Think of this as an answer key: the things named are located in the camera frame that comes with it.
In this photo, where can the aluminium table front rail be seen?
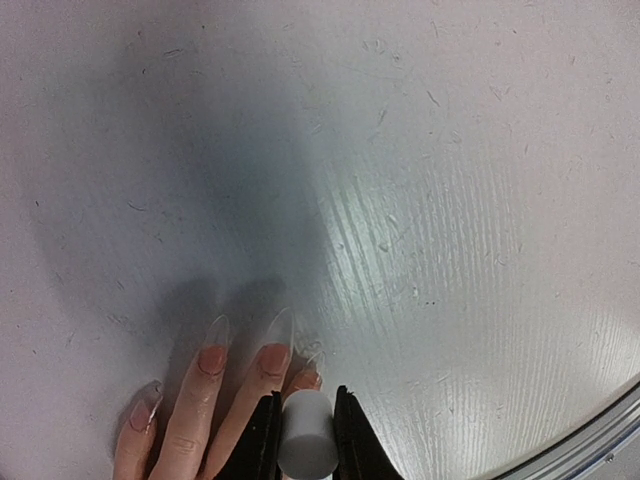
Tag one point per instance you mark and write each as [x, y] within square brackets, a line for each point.
[606, 447]

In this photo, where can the bare human hand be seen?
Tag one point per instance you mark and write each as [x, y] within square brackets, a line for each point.
[189, 450]

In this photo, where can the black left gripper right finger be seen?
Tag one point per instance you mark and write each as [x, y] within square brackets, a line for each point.
[360, 453]

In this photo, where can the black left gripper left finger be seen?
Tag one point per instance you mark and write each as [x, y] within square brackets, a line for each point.
[255, 455]

